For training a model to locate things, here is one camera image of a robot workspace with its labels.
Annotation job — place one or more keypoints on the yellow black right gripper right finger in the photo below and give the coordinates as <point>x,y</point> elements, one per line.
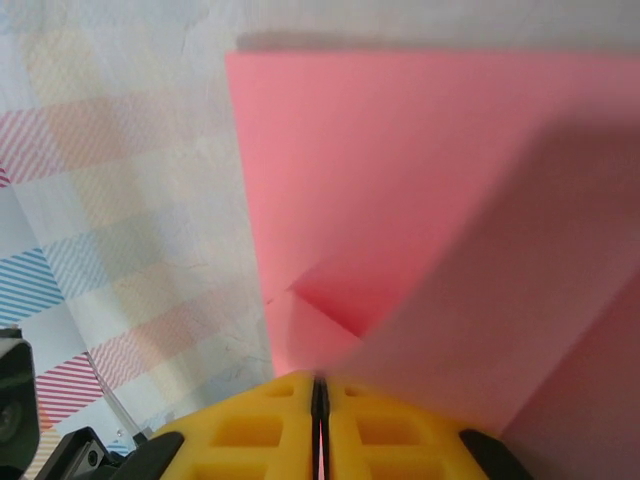
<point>400,440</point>

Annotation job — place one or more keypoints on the pink paper sheet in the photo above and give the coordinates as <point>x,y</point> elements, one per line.
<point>375,175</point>

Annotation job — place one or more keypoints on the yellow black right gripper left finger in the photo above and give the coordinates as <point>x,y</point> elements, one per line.
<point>240,435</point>

